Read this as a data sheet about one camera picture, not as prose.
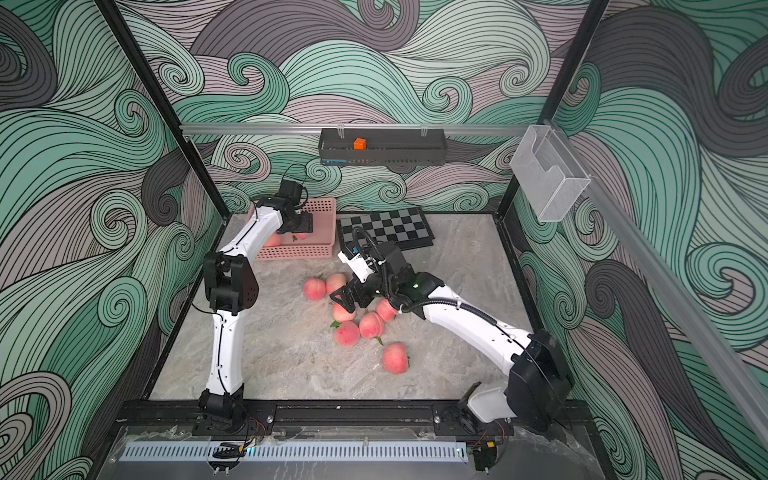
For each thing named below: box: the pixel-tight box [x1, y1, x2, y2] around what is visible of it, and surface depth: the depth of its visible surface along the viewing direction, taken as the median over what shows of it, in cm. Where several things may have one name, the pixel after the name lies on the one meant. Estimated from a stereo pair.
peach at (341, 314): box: [333, 303, 356, 322], surface depth 88 cm
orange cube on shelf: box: [353, 137, 367, 150], surface depth 90 cm
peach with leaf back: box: [304, 278, 327, 302], surface depth 94 cm
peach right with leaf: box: [376, 298, 398, 323], surface depth 88 cm
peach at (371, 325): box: [359, 312, 385, 339], surface depth 85 cm
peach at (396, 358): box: [384, 343, 409, 375], surface depth 79 cm
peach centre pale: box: [326, 273, 347, 295], surface depth 94 cm
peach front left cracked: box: [330, 320, 361, 348], surface depth 84 cm
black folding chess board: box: [336, 207, 435, 251], surface depth 116 cm
